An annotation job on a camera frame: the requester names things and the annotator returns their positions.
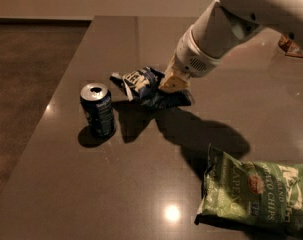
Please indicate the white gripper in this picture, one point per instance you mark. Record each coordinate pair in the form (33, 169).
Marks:
(190, 59)

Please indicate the blue chip bag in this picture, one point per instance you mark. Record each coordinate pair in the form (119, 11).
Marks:
(142, 87)

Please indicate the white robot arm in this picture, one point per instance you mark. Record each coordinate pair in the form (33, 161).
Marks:
(224, 25)

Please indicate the blue pepsi can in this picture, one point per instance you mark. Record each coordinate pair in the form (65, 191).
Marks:
(95, 99)

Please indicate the green jalapeno chip bag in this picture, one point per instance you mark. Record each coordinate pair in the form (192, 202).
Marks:
(262, 195)

